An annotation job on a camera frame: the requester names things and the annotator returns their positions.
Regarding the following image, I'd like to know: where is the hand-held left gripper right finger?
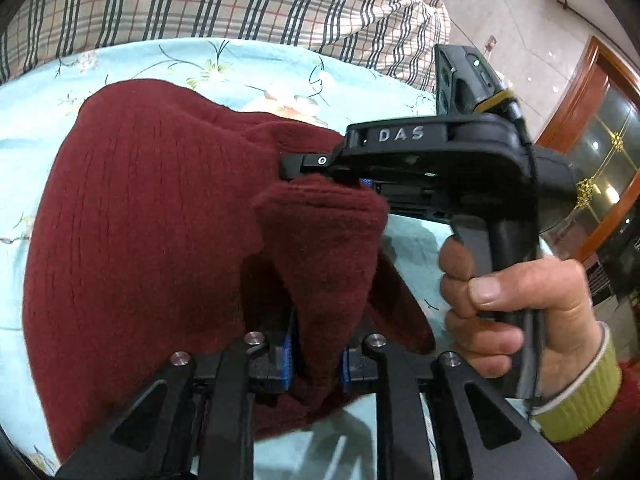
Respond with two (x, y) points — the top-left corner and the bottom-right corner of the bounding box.
(340, 332), (576, 480)

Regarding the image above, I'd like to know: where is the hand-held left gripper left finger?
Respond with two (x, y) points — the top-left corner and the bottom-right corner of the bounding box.
(55, 310), (302, 480)

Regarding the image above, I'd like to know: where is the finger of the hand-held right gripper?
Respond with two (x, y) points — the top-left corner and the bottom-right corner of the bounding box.
(279, 152), (353, 181)
(357, 178), (443, 220)

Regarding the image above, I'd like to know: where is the maroon knit sweater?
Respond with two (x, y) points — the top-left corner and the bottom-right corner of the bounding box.
(22, 79), (436, 461)

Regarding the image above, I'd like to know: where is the person's right forearm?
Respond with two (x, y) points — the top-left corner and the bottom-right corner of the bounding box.
(530, 322), (640, 480)

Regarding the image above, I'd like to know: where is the person's right hand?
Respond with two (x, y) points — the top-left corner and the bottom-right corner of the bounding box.
(438, 235), (608, 403)

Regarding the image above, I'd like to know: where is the wooden glass door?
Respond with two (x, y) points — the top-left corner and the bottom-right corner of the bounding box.
(532, 35), (640, 306)

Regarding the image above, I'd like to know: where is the beige plaid quilt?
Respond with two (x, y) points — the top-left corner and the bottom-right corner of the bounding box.
(0, 0), (451, 93)

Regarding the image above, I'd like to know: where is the light blue floral bedsheet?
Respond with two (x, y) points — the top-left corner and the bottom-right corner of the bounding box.
(0, 37), (551, 480)

